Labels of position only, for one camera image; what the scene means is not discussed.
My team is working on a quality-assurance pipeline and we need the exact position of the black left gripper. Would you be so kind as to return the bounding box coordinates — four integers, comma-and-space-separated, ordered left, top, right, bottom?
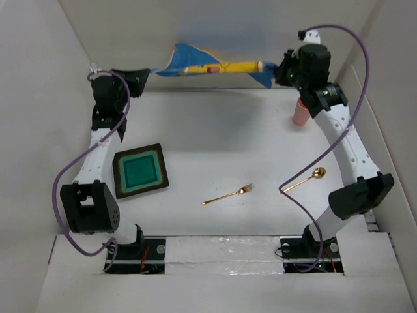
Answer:
108, 69, 149, 113

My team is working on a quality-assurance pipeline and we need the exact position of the pink plastic cup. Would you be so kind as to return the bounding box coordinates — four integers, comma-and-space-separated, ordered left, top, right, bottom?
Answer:
292, 98, 311, 127

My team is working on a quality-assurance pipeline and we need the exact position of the blue Pikachu cloth placemat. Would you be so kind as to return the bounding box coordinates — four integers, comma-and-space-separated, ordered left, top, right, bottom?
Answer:
151, 43, 278, 89

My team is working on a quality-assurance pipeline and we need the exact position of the green square plate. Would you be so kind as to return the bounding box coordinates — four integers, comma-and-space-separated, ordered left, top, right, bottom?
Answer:
112, 143, 169, 199

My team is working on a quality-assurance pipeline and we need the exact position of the gold fork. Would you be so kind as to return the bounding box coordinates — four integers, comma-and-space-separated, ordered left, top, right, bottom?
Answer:
201, 183, 254, 206

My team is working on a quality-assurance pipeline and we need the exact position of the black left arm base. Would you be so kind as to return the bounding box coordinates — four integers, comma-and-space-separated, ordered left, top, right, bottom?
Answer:
104, 225, 167, 275

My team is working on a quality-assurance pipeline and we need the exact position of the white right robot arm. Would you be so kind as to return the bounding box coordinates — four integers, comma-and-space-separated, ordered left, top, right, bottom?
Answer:
274, 44, 394, 257

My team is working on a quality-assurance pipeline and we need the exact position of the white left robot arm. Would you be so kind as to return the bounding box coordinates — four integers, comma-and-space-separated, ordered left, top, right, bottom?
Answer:
53, 68, 151, 259

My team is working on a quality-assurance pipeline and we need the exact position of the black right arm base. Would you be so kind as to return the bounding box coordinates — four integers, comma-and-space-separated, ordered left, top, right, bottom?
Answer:
274, 226, 344, 273

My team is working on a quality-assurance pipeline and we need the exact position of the gold spoon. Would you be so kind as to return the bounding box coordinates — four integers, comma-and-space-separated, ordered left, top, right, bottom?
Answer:
281, 167, 326, 194

